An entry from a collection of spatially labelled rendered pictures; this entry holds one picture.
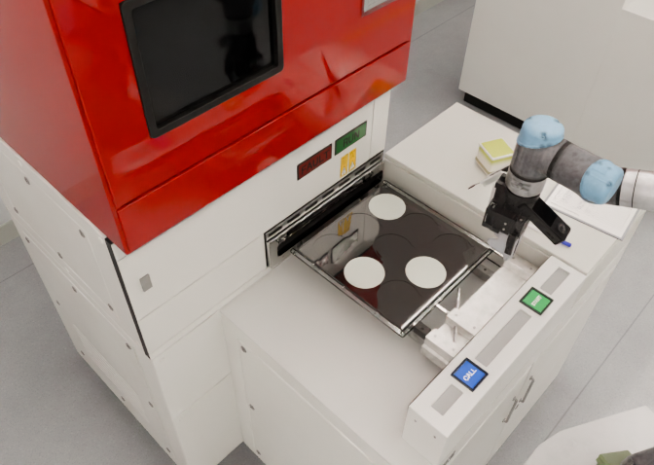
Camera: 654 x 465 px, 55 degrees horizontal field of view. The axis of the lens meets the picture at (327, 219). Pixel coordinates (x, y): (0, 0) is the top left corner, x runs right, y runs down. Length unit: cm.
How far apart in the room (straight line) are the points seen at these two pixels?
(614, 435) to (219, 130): 104
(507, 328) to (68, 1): 105
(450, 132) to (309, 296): 65
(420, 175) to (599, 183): 66
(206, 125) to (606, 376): 194
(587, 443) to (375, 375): 47
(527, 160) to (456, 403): 49
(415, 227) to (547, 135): 59
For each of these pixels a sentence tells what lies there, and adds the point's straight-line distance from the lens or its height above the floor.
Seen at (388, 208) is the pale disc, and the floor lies 90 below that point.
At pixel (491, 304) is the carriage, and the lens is 157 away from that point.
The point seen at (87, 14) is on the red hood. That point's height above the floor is 168.
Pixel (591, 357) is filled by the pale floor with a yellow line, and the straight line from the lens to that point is 268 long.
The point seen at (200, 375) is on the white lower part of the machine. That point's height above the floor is 62.
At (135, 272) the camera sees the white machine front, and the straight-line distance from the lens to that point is 131.
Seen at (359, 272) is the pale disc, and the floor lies 90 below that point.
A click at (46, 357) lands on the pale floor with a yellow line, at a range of 266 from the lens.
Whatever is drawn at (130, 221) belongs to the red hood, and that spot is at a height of 130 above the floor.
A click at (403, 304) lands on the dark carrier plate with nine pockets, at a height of 90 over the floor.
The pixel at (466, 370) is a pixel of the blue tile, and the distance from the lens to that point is 135.
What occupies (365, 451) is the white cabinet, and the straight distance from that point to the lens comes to 145.
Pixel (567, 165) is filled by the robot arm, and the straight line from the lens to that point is 119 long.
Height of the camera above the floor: 210
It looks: 46 degrees down
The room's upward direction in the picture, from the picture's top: 1 degrees clockwise
